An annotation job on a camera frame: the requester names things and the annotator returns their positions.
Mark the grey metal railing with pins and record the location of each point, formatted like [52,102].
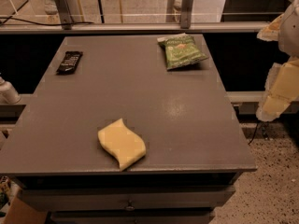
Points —
[133,16]

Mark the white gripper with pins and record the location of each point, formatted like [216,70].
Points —
[290,34]

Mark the grey cabinet with drawers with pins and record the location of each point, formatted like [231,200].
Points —
[195,148]

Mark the metal drawer knob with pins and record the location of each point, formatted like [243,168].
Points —
[129,207]

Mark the yellow wavy sponge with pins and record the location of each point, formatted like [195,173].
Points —
[123,144]

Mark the green jalapeno chip bag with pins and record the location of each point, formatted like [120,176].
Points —
[180,50]

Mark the white pipe at left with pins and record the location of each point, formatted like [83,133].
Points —
[8,92]

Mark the black chocolate bar wrapper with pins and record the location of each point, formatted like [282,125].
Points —
[69,63]

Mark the cardboard box lower left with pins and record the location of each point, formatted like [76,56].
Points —
[21,213]

